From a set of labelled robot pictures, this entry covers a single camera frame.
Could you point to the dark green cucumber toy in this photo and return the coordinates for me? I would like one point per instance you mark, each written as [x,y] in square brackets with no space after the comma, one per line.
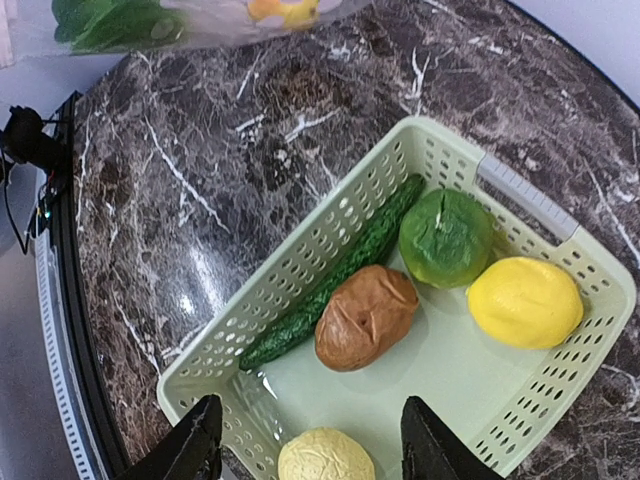
[379,236]

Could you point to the orange yellow toy food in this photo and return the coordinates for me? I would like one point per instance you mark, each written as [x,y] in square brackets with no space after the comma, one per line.
[283,14]

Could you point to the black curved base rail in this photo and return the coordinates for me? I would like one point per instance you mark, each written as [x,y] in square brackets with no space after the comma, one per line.
[63,240]

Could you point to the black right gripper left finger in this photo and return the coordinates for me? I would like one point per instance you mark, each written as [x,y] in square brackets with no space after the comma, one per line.
[191,450]

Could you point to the green white bok choy toy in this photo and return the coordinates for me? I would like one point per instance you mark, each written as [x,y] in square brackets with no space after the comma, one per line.
[113,26]

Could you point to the pale yellow walnut toy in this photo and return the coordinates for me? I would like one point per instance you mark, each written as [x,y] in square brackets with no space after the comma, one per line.
[324,453]

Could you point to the yellow lemon toy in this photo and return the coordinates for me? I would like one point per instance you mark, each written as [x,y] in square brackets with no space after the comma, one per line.
[526,303]

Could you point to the green pepper toy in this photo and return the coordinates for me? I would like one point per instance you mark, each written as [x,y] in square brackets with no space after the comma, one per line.
[446,239]

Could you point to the pale green plastic basket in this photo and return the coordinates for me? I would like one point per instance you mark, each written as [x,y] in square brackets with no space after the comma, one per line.
[499,400]

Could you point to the clear zip top bag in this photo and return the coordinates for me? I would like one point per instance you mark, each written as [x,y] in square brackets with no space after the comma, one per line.
[28,27]

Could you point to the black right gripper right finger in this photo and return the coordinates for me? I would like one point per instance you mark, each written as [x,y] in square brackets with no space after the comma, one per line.
[431,450]

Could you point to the brown mushroom toy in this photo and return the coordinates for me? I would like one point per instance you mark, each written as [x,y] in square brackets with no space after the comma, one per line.
[365,317]

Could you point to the white slotted cable duct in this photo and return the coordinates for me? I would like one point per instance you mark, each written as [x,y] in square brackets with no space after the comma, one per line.
[72,413]

